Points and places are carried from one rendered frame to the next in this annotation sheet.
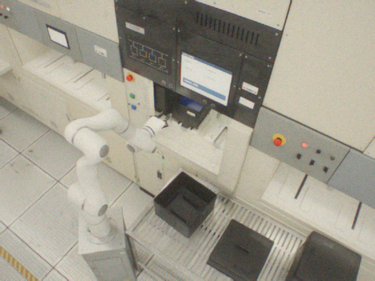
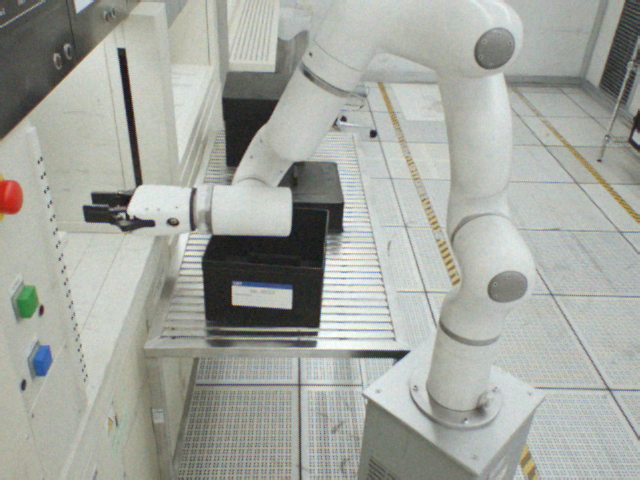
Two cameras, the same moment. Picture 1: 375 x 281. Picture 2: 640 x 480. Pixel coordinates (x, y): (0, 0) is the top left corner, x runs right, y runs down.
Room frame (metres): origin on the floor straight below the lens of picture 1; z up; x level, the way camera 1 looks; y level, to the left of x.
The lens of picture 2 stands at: (1.53, 1.10, 1.70)
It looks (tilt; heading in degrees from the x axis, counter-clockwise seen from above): 32 degrees down; 235
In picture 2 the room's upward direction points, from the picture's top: 4 degrees clockwise
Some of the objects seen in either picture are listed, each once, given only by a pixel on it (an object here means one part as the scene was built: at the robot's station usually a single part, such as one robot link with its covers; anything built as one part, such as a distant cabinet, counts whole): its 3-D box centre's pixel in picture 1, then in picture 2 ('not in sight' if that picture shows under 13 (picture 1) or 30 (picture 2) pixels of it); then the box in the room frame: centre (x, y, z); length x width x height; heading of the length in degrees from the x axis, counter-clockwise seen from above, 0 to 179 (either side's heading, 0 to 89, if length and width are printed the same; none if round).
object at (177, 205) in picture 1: (185, 204); (269, 262); (0.93, 0.00, 0.85); 0.28 x 0.28 x 0.17; 55
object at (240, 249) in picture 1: (241, 251); (294, 190); (0.66, -0.35, 0.83); 0.29 x 0.29 x 0.13; 61
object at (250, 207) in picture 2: (138, 142); (253, 209); (1.12, 0.28, 1.19); 0.13 x 0.09 x 0.08; 150
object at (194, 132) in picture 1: (191, 120); not in sight; (1.61, -0.01, 0.89); 0.22 x 0.21 x 0.04; 150
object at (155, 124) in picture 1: (153, 126); (167, 208); (1.24, 0.22, 1.19); 0.11 x 0.10 x 0.07; 150
